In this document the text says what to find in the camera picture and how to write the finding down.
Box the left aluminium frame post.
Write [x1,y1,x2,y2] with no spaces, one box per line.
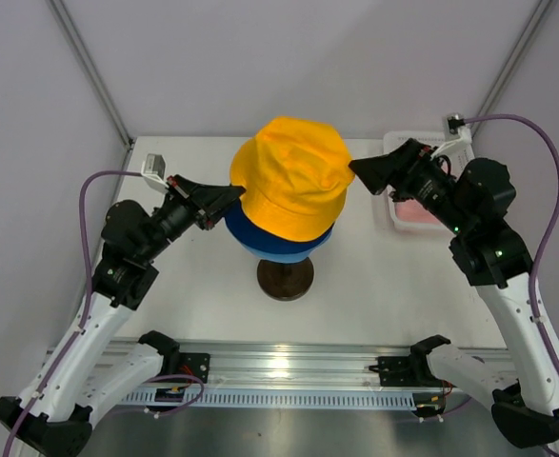
[46,0,133,149]

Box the dark blue bucket hat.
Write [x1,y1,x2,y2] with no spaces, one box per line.
[224,205,333,256]

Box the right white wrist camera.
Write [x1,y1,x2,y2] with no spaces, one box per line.
[433,113,472,156]

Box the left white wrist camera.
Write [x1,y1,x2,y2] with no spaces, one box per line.
[140,153,170,194]

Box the dark wooden round stand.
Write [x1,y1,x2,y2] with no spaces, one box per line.
[256,257,314,302]

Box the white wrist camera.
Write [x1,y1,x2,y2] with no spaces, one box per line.
[140,153,170,194]
[433,113,472,156]

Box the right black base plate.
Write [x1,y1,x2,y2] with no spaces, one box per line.
[368,354,426,387]

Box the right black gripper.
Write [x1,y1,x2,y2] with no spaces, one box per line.
[349,138,473,236]

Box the aluminium mounting rail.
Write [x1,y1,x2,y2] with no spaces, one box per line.
[45,338,513,394]

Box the white slotted cable duct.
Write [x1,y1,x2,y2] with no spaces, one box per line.
[119,387,416,411]

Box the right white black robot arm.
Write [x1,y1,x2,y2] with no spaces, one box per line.
[349,139,559,448]

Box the yellow bucket hat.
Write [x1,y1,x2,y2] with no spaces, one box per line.
[230,116,354,243]

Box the aluminium frame post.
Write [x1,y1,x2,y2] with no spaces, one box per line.
[46,0,133,149]
[473,0,558,118]

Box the right aluminium frame post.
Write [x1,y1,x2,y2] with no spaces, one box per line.
[473,0,558,118]

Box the white plastic basket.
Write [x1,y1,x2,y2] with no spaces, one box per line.
[383,130,474,235]

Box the pink hat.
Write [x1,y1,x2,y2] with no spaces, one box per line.
[395,200,440,225]

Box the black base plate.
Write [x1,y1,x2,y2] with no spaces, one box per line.
[368,354,426,387]
[175,352,211,383]

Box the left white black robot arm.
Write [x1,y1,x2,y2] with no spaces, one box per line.
[0,173,245,456]

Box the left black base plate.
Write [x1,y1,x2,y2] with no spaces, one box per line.
[175,352,211,383]

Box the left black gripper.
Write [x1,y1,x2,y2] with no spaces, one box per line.
[138,174,246,263]

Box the light blue bucket hat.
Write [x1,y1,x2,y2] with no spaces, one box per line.
[241,238,327,264]

